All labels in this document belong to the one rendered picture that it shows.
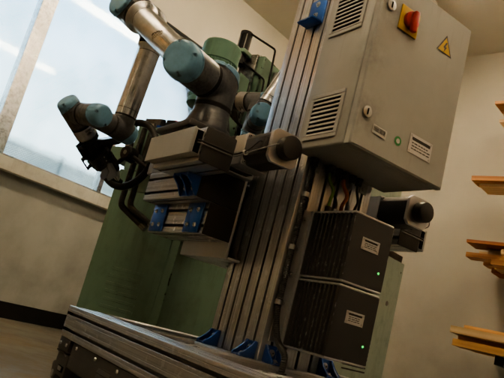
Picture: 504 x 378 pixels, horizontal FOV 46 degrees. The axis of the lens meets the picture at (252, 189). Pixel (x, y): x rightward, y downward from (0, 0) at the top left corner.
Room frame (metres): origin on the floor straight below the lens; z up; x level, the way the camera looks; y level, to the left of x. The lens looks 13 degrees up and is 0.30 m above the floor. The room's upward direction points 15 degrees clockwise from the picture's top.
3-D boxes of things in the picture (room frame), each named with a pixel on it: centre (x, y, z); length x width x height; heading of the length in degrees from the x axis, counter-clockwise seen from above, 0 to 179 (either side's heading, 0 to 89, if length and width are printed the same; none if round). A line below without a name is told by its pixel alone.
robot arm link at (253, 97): (2.13, 0.05, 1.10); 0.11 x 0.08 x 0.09; 55
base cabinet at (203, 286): (2.62, 0.22, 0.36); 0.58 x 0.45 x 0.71; 145
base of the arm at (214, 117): (1.77, 0.18, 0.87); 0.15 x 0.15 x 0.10
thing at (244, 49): (2.63, 0.21, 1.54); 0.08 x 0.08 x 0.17; 55
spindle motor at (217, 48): (2.52, 0.29, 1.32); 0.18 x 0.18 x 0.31
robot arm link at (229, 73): (1.77, 0.19, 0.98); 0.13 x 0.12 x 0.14; 143
